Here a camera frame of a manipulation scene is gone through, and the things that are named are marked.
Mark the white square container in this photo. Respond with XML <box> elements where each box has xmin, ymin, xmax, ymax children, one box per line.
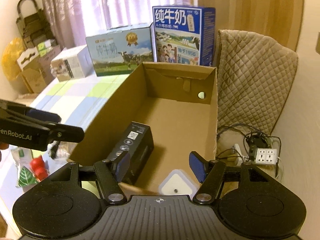
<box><xmin>158</xmin><ymin>169</ymin><xmax>198</xmax><ymax>198</ymax></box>

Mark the black rectangular product box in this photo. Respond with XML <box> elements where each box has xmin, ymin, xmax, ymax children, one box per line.
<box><xmin>106</xmin><ymin>121</ymin><xmax>154</xmax><ymax>185</ymax></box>

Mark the red strawberry snack bag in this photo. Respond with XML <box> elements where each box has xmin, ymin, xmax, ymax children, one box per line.
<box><xmin>11</xmin><ymin>147</ymin><xmax>49</xmax><ymax>187</ymax></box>

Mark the person's left hand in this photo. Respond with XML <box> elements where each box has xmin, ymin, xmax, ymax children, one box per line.
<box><xmin>0</xmin><ymin>142</ymin><xmax>9</xmax><ymax>161</ymax></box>

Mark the checked blue green bedsheet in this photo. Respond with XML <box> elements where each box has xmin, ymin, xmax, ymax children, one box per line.
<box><xmin>31</xmin><ymin>74</ymin><xmax>130</xmax><ymax>165</ymax></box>

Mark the white power strip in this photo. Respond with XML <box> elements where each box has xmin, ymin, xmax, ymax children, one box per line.
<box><xmin>254</xmin><ymin>148</ymin><xmax>278</xmax><ymax>165</ymax></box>

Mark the small white printed box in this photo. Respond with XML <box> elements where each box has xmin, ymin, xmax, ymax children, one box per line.
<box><xmin>50</xmin><ymin>45</ymin><xmax>93</xmax><ymax>81</ymax></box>

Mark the yellow plastic bag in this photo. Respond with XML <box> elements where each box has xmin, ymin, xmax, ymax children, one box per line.
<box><xmin>1</xmin><ymin>37</ymin><xmax>25</xmax><ymax>81</ymax></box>

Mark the open brown cardboard box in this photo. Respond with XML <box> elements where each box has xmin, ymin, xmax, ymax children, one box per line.
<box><xmin>71</xmin><ymin>62</ymin><xmax>217</xmax><ymax>192</ymax></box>

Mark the black folding hand cart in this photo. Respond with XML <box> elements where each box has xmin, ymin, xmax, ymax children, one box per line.
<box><xmin>16</xmin><ymin>0</ymin><xmax>55</xmax><ymax>48</ymax></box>

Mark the light blue milk carton box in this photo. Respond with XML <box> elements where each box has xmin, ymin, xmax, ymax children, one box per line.
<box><xmin>86</xmin><ymin>23</ymin><xmax>155</xmax><ymax>76</ymax></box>

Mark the beige quilted chair cover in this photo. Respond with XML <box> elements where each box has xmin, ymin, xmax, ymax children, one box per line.
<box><xmin>214</xmin><ymin>29</ymin><xmax>298</xmax><ymax>134</ymax></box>

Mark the pink window curtain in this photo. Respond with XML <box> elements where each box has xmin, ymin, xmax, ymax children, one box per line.
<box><xmin>42</xmin><ymin>0</ymin><xmax>195</xmax><ymax>48</ymax></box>

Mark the dark blue milk carton box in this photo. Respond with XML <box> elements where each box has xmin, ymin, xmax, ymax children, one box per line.
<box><xmin>152</xmin><ymin>5</ymin><xmax>216</xmax><ymax>66</ymax></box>

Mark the brown carton with handle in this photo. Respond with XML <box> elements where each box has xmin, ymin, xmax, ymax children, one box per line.
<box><xmin>17</xmin><ymin>47</ymin><xmax>54</xmax><ymax>94</ymax></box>

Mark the black cable bundle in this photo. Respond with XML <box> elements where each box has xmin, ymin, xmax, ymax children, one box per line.
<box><xmin>216</xmin><ymin>123</ymin><xmax>284</xmax><ymax>178</ymax></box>

